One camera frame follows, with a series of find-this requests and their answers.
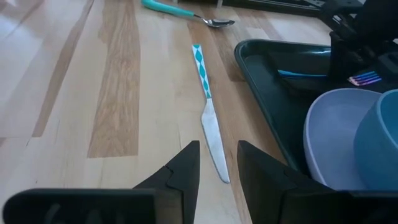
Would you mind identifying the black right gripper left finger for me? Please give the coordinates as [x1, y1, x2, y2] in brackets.
[132, 139, 201, 224]

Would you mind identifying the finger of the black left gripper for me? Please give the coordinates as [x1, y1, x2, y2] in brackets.
[328, 30, 379, 83]
[374, 51, 398, 84]

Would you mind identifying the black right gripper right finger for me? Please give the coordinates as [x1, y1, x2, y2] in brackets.
[237, 139, 346, 224]

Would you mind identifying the iridescent fork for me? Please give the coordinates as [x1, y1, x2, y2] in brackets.
[277, 69, 382, 87]

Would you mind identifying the knife with teal diamond handle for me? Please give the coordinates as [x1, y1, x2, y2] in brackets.
[192, 43, 231, 184]

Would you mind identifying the lavender plate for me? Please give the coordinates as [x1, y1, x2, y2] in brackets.
[303, 88, 383, 191]

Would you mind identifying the blue bowl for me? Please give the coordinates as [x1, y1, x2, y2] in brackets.
[353, 89, 398, 191]

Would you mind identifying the teal-handled spoon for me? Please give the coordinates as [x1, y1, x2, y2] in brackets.
[141, 0, 236, 28]

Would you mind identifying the dark green tray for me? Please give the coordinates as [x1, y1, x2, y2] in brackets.
[233, 39, 398, 180]

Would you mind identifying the black metal table frame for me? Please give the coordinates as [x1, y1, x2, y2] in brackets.
[177, 0, 327, 18]

